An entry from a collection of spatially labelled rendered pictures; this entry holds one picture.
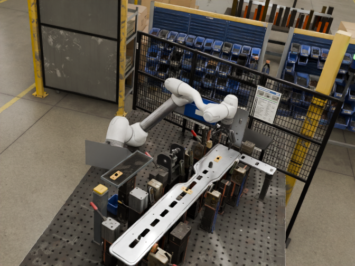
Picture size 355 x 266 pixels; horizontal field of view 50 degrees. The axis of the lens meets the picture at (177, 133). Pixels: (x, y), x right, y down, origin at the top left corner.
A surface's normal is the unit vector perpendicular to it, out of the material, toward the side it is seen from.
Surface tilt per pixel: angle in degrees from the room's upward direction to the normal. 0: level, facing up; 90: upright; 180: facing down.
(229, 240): 0
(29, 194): 0
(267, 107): 90
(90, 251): 0
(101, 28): 92
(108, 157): 90
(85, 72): 93
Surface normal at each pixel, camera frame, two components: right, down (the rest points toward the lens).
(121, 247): 0.12, -0.83
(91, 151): -0.18, 0.52
